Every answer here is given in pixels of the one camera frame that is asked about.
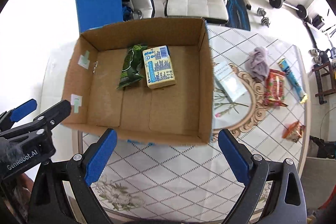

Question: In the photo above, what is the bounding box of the orange snack packet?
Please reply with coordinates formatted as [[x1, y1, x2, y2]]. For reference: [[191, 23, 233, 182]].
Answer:
[[282, 121, 306, 143]]

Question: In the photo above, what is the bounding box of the dark green wipes pack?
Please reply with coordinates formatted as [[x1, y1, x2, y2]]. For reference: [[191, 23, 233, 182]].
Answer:
[[117, 44, 147, 89]]

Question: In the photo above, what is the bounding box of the yellow blue tissue pack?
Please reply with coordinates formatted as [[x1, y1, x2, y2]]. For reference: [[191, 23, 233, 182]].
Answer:
[[142, 46, 176, 89]]

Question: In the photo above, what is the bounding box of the red floral wipes pack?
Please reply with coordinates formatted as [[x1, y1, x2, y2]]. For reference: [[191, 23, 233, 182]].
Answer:
[[264, 69, 287, 107]]

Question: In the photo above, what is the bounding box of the white carton box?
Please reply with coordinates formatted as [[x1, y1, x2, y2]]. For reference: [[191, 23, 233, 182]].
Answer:
[[214, 61, 247, 102]]

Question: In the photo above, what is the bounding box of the blue gold long packet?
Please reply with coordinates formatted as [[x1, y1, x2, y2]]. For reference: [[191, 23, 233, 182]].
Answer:
[[278, 59, 307, 104]]

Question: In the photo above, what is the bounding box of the lilac towel cloth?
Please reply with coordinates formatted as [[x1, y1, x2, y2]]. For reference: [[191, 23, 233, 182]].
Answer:
[[245, 47, 269, 82]]

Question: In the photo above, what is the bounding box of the open cardboard box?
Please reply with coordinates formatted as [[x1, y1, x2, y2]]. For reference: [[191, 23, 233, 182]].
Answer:
[[63, 18, 214, 145]]

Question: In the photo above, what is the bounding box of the dark wooden stool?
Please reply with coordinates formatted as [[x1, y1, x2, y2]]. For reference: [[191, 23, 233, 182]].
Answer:
[[312, 61, 335, 105]]

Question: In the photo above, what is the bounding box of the chrome dumbbell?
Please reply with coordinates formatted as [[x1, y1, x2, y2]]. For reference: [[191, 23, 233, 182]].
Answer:
[[256, 7, 270, 28]]

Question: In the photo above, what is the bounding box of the white chair with jacket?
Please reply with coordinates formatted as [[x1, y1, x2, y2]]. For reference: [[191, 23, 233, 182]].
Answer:
[[165, 0, 229, 24]]

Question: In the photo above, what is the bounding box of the blue black exercise mat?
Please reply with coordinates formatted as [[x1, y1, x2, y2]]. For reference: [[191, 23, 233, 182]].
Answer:
[[226, 0, 251, 31]]

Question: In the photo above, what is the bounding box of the black barbell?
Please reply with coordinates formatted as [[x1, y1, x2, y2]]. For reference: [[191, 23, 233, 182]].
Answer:
[[268, 0, 307, 20]]

